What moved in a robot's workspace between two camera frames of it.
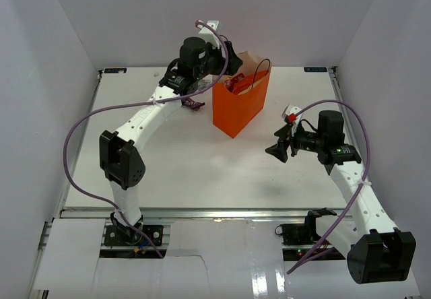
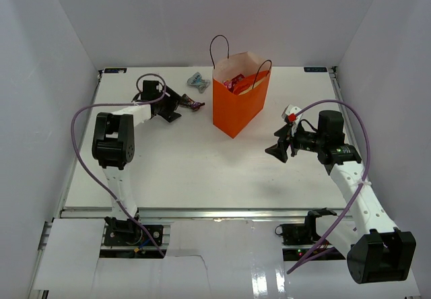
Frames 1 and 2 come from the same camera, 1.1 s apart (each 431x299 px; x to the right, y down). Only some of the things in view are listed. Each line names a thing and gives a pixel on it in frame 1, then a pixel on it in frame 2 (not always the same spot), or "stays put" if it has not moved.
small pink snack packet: [229, 83] stays put
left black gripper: [222, 62] -> [173, 100]
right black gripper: [279, 151] stays put
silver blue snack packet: [204, 83] stays put
